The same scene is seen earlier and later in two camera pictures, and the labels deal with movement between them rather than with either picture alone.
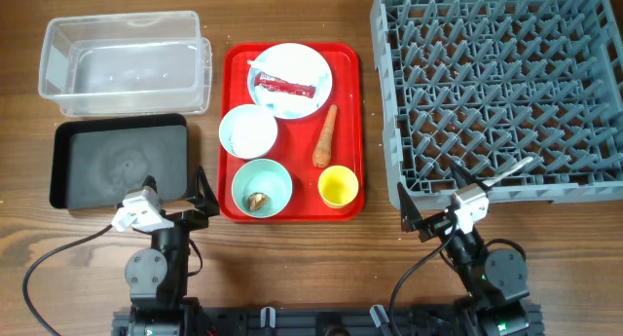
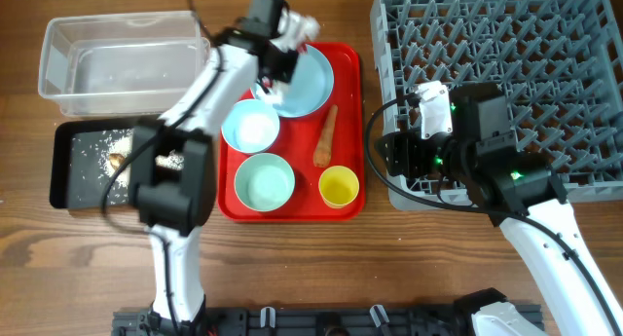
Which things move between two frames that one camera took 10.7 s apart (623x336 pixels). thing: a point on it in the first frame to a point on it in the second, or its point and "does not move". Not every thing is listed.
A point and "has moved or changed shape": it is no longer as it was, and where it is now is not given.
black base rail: [327, 321] does not move
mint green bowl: [262, 175] has moved or changed shape
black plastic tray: [95, 162] does not move
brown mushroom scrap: [257, 201] to [116, 160]
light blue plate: [293, 80] does not move
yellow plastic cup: [337, 185] does not move
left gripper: [198, 220] to [290, 62]
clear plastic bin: [127, 63] does not move
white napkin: [297, 64] to [295, 30]
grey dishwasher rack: [488, 76] does not move
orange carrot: [321, 153] does not move
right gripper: [410, 219] to [402, 147]
